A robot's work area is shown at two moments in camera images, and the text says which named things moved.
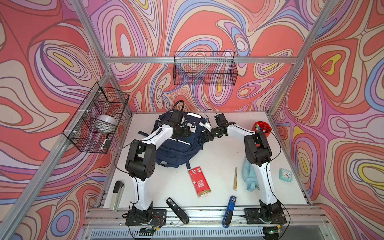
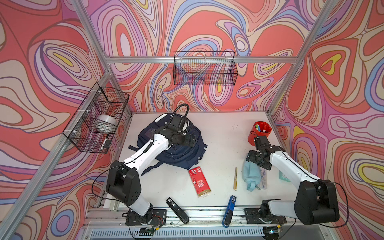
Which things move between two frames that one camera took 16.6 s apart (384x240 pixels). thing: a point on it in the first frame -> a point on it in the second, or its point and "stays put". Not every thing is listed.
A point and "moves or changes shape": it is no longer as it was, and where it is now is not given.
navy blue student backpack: x=180 y=151 moves or changes shape
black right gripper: x=208 y=135 -> x=251 y=157
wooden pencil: x=235 y=179 stays put
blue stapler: x=227 y=218 stays put
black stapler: x=181 y=215 stays put
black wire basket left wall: x=94 y=124 stays put
